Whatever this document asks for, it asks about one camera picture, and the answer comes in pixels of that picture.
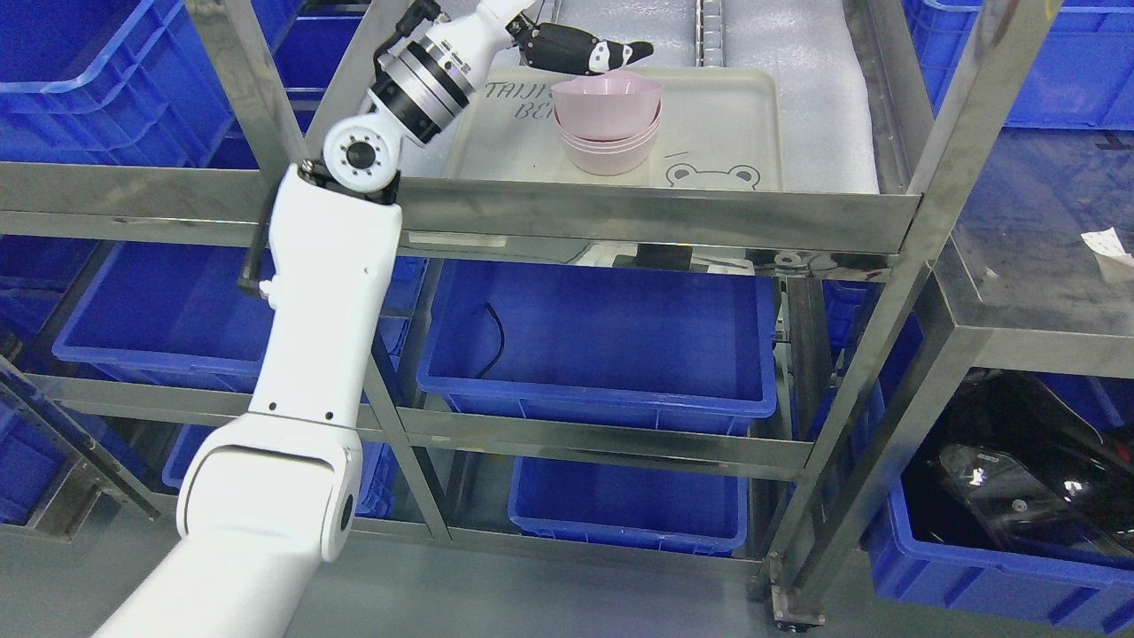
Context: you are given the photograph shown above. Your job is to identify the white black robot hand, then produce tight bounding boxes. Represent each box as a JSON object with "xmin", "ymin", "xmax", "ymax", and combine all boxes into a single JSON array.
[{"xmin": 479, "ymin": 1, "xmax": 655, "ymax": 76}]

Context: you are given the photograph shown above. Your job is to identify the pink plastic bowl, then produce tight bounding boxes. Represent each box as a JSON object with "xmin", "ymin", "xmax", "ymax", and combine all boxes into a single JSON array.
[{"xmin": 551, "ymin": 70, "xmax": 665, "ymax": 142}]

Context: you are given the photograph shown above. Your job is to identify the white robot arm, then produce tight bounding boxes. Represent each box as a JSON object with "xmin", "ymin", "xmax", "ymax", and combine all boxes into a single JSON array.
[{"xmin": 96, "ymin": 1, "xmax": 528, "ymax": 637}]

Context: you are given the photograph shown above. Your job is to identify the steel shelf rack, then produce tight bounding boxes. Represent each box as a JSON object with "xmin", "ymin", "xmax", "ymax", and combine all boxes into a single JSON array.
[{"xmin": 0, "ymin": 0, "xmax": 1134, "ymax": 632}]

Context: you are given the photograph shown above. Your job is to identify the blue bin left shelf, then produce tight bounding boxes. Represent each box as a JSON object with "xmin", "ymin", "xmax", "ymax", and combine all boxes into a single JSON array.
[{"xmin": 51, "ymin": 241, "xmax": 426, "ymax": 394}]

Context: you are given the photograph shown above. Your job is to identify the stacked pink bowls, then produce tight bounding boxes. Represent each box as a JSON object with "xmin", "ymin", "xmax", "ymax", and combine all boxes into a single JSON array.
[{"xmin": 555, "ymin": 105, "xmax": 665, "ymax": 176}]

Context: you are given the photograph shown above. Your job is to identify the beige frog tray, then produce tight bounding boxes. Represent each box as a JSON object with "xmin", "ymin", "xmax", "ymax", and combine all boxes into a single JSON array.
[{"xmin": 443, "ymin": 67, "xmax": 785, "ymax": 192}]

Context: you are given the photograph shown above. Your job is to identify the blue bin bottom centre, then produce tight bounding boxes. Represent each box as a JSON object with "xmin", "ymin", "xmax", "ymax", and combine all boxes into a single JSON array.
[{"xmin": 508, "ymin": 457, "xmax": 748, "ymax": 556}]

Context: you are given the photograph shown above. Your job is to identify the white paper scrap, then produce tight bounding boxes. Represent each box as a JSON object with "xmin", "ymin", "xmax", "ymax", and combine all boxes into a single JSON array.
[{"xmin": 1081, "ymin": 227, "xmax": 1133, "ymax": 267}]

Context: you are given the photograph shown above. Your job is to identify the black helmet in bin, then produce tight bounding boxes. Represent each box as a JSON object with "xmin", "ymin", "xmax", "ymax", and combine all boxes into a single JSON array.
[{"xmin": 902, "ymin": 369, "xmax": 1133, "ymax": 570}]

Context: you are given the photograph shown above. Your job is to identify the blue bin under table left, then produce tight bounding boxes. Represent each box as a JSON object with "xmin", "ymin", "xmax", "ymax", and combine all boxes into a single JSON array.
[{"xmin": 864, "ymin": 372, "xmax": 1134, "ymax": 633}]

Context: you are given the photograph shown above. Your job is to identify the blue bin with cable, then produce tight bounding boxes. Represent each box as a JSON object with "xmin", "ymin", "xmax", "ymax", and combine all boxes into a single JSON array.
[{"xmin": 416, "ymin": 260, "xmax": 778, "ymax": 436}]

